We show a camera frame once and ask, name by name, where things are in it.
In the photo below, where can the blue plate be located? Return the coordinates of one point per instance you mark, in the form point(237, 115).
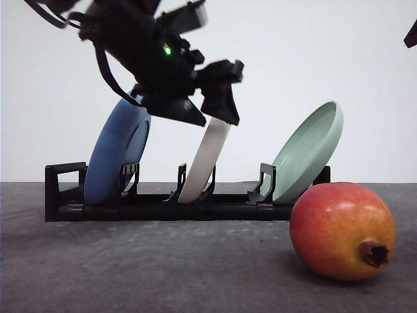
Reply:
point(117, 152)

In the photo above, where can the white plate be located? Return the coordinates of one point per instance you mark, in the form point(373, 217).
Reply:
point(205, 159)

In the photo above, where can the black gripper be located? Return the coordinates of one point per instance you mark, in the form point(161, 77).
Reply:
point(167, 69)

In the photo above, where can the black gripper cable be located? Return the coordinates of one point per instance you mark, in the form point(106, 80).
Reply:
point(64, 24)

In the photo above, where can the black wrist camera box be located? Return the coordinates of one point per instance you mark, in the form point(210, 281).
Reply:
point(183, 19)

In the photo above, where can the black plastic dish rack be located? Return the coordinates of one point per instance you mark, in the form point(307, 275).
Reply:
point(65, 198)

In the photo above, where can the dark gripper tip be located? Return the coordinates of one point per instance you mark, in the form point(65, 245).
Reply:
point(411, 39)

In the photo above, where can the red yellow pomegranate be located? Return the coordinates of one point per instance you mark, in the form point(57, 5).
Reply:
point(342, 230)

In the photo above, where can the light green plate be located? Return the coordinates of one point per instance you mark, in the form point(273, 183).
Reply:
point(306, 153)

